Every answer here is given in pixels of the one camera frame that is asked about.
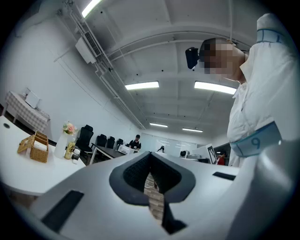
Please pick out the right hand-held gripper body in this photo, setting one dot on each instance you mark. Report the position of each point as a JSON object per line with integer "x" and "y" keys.
{"x": 209, "y": 153}

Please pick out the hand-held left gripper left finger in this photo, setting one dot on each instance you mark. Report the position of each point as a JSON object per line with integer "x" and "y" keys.
{"x": 93, "y": 187}

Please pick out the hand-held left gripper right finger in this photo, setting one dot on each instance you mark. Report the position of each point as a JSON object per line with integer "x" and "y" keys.
{"x": 206, "y": 199}

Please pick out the white tissue pack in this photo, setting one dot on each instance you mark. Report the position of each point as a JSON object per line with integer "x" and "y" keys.
{"x": 39, "y": 146}

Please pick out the ceiling strip light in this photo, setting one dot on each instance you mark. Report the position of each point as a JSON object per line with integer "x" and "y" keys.
{"x": 192, "y": 130}
{"x": 158, "y": 125}
{"x": 215, "y": 87}
{"x": 91, "y": 7}
{"x": 141, "y": 85}

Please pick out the dark bottle white cap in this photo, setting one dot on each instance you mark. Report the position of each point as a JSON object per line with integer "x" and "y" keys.
{"x": 75, "y": 158}

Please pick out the yellow tea bottle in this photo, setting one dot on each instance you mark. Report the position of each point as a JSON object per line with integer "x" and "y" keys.
{"x": 69, "y": 151}

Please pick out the black office chair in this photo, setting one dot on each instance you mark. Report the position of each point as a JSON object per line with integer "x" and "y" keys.
{"x": 101, "y": 140}
{"x": 119, "y": 142}
{"x": 110, "y": 142}
{"x": 84, "y": 138}

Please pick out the white printer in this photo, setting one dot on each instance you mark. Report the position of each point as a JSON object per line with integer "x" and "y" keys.
{"x": 125, "y": 149}

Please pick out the white vase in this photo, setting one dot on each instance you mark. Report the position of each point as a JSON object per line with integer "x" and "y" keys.
{"x": 60, "y": 146}

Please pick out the wicker storage basket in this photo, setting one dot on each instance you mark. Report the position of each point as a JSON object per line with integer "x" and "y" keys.
{"x": 39, "y": 154}

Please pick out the pastel artificial flowers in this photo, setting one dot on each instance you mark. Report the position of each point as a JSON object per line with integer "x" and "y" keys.
{"x": 69, "y": 128}

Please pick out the person's white coat torso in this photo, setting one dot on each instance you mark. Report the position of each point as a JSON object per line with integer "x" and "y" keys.
{"x": 262, "y": 93}

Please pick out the wicker basket lid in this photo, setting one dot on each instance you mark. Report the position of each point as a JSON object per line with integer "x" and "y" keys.
{"x": 24, "y": 145}

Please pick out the person's head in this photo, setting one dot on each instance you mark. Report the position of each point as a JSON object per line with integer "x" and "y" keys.
{"x": 220, "y": 61}

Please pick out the checked cloth table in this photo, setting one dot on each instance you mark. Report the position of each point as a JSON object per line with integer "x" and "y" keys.
{"x": 25, "y": 112}

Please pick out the small white box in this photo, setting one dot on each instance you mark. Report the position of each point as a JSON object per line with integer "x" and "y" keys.
{"x": 32, "y": 99}

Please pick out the white air conditioner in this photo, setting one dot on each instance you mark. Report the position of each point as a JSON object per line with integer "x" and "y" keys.
{"x": 87, "y": 50}

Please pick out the dark desk white frame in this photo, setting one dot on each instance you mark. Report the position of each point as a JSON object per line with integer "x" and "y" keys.
{"x": 107, "y": 152}

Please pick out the black head camera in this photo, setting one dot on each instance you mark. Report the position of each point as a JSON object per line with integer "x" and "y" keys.
{"x": 191, "y": 57}

